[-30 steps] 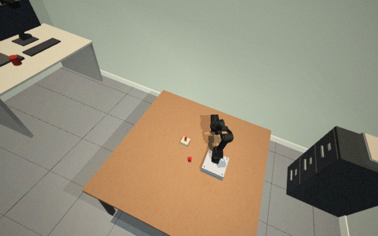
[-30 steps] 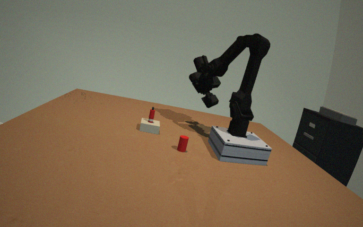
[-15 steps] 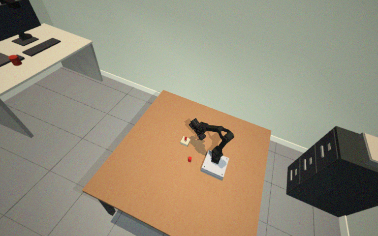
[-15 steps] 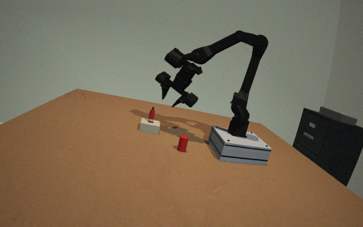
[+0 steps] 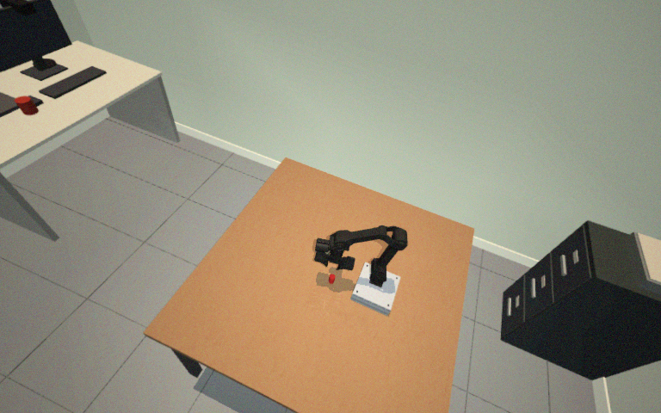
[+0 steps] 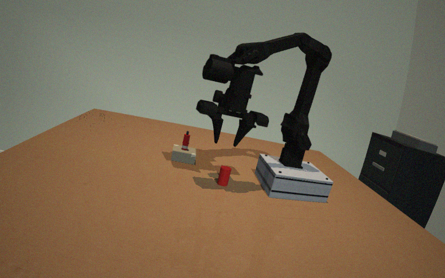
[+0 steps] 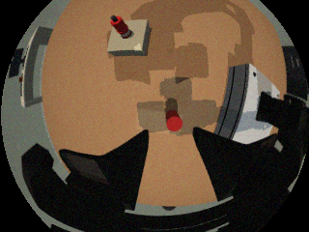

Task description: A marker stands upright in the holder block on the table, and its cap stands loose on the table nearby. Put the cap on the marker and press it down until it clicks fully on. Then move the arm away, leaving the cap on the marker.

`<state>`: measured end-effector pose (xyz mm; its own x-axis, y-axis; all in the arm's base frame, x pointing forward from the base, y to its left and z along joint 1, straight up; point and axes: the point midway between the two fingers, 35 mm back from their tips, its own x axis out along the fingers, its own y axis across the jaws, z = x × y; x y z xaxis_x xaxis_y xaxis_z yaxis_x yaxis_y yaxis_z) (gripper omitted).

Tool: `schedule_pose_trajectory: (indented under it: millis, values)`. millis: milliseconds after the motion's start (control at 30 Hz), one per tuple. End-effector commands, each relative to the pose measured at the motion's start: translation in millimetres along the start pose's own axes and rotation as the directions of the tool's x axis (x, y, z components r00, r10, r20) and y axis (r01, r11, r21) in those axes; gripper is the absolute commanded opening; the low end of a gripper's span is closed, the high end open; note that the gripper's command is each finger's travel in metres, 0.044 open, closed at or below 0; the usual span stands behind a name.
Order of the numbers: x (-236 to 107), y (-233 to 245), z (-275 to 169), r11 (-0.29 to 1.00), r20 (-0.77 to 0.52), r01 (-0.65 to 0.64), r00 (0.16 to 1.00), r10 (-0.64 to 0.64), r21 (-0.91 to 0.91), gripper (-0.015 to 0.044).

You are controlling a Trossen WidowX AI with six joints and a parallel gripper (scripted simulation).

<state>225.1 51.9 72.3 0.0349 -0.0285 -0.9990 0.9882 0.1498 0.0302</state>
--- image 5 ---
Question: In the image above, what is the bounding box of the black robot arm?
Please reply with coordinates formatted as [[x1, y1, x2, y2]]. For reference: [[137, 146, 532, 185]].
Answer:
[[315, 225, 408, 287]]

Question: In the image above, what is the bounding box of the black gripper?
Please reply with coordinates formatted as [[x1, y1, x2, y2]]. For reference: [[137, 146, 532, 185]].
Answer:
[[314, 251, 355, 270]]

